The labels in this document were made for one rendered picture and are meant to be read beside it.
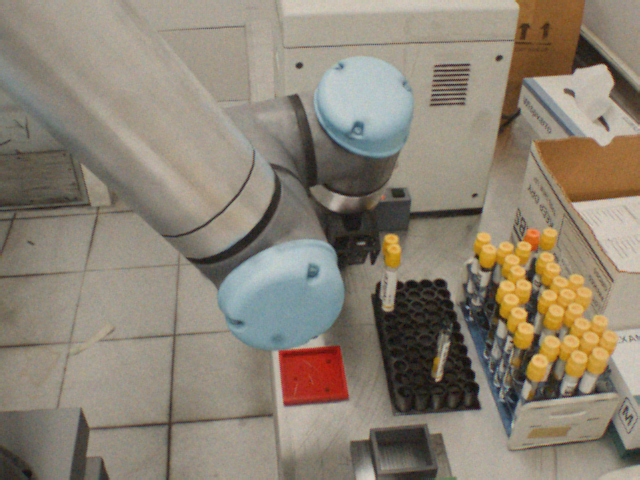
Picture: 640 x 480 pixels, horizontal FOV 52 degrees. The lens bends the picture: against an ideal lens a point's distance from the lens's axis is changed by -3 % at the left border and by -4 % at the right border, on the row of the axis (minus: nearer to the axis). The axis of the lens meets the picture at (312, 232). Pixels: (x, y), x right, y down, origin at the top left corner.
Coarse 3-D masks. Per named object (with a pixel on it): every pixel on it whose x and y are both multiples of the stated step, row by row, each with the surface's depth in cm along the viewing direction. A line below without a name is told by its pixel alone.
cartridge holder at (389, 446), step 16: (384, 432) 63; (400, 432) 63; (416, 432) 64; (352, 448) 64; (368, 448) 64; (384, 448) 64; (400, 448) 64; (416, 448) 64; (432, 448) 61; (352, 464) 63; (368, 464) 62; (384, 464) 62; (400, 464) 62; (416, 464) 62; (432, 464) 60; (448, 464) 62
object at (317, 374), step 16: (288, 352) 74; (304, 352) 74; (320, 352) 74; (336, 352) 74; (288, 368) 73; (304, 368) 73; (320, 368) 73; (336, 368) 73; (288, 384) 71; (304, 384) 71; (320, 384) 71; (336, 384) 71; (288, 400) 69; (304, 400) 69; (320, 400) 69
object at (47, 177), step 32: (0, 96) 208; (0, 128) 215; (32, 128) 217; (0, 160) 222; (32, 160) 224; (64, 160) 225; (0, 192) 231; (32, 192) 232; (64, 192) 234; (96, 192) 235
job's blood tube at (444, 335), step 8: (448, 320) 64; (440, 328) 64; (448, 328) 64; (440, 336) 65; (448, 336) 64; (440, 344) 65; (448, 344) 65; (440, 352) 66; (440, 360) 66; (432, 368) 68; (440, 368) 67; (432, 376) 68; (440, 376) 68
